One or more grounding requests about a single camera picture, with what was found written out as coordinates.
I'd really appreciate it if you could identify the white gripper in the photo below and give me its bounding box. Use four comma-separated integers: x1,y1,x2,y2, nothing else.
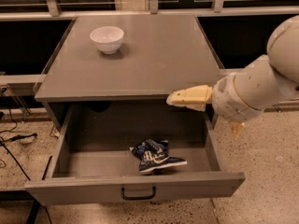
166,74,263,138

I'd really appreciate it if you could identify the blue chip bag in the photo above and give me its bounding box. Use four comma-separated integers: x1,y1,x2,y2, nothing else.
130,139,187,172

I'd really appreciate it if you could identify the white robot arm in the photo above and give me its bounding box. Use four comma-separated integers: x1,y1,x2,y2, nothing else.
166,16,299,130

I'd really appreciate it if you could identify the grey cabinet counter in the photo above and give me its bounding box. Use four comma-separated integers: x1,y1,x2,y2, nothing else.
33,13,232,133

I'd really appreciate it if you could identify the grey open top drawer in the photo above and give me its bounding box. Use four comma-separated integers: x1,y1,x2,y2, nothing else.
25,103,245,205

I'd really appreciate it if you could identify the white ceramic bowl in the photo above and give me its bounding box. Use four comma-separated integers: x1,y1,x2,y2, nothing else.
90,26,124,54

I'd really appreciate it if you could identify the metal window railing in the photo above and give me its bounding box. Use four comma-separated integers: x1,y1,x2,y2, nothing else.
0,1,298,96

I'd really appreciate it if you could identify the black drawer handle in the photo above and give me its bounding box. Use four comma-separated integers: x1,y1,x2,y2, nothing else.
121,187,156,201

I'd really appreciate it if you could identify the black floor cable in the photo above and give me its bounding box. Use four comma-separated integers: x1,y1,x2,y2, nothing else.
0,107,54,224

